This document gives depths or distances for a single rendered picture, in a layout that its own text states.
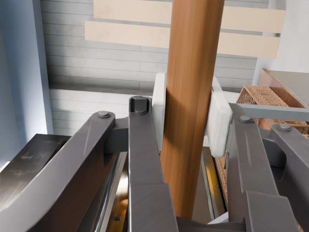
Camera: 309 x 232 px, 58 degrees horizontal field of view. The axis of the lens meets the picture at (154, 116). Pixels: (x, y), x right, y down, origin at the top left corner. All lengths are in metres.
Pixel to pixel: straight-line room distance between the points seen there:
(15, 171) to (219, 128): 1.69
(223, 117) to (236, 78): 3.89
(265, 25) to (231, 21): 0.36
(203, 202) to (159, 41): 2.32
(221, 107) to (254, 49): 3.24
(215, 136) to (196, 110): 0.03
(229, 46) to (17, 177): 2.55
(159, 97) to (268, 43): 3.25
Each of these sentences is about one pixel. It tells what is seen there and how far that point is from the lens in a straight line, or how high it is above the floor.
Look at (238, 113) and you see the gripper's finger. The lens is 0.17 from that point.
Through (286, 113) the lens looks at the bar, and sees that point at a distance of 1.18.
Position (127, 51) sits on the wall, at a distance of 3.90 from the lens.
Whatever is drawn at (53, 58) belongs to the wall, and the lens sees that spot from 4.20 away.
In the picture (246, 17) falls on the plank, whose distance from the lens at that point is 3.36.
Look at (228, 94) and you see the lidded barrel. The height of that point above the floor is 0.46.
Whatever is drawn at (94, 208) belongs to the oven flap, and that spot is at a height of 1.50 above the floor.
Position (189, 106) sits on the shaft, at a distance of 0.18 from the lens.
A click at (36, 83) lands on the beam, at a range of 3.79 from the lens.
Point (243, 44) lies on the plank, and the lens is 3.37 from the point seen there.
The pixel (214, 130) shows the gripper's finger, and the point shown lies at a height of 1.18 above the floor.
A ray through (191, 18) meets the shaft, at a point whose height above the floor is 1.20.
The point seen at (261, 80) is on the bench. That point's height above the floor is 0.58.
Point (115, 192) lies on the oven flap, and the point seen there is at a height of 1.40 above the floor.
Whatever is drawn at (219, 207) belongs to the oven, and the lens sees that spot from 1.53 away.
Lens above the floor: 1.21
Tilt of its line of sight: 2 degrees up
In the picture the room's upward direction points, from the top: 86 degrees counter-clockwise
